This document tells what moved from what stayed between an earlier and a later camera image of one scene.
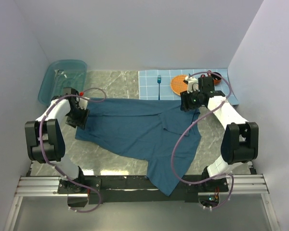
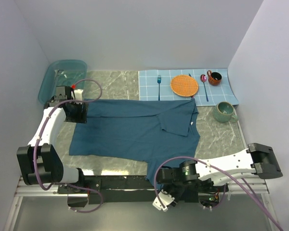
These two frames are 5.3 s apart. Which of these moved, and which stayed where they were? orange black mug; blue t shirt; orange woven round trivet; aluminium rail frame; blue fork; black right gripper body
Moved: blue t shirt; black right gripper body
Stayed: blue fork; aluminium rail frame; orange black mug; orange woven round trivet
